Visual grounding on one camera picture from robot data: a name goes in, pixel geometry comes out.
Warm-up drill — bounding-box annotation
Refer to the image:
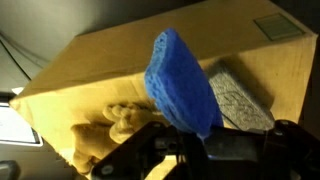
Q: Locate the blue sponge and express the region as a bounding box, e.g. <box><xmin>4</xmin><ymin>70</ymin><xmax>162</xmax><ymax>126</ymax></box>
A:
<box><xmin>143</xmin><ymin>27</ymin><xmax>224</xmax><ymax>141</ymax></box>

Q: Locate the brown moose plush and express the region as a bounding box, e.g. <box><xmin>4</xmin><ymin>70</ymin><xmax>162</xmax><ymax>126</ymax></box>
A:
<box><xmin>70</xmin><ymin>102</ymin><xmax>166</xmax><ymax>175</ymax></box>

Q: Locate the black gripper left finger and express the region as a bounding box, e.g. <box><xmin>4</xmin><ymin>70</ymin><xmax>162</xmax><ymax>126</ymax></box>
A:
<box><xmin>91</xmin><ymin>121</ymin><xmax>183</xmax><ymax>180</ymax></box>

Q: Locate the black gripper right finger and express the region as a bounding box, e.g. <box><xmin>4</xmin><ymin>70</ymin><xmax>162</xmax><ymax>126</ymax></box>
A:
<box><xmin>264</xmin><ymin>119</ymin><xmax>320</xmax><ymax>180</ymax></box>

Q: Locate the black remote control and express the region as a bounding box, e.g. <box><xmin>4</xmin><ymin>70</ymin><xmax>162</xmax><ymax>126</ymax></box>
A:
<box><xmin>204</xmin><ymin>59</ymin><xmax>276</xmax><ymax>132</ymax></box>

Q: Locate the white flat panel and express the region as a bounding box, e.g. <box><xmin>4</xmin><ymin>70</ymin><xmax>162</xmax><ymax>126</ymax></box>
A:
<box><xmin>0</xmin><ymin>102</ymin><xmax>44</xmax><ymax>148</ymax></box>

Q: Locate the large cardboard box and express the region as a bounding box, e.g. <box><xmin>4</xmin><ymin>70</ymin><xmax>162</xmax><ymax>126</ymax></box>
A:
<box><xmin>9</xmin><ymin>0</ymin><xmax>318</xmax><ymax>176</ymax></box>

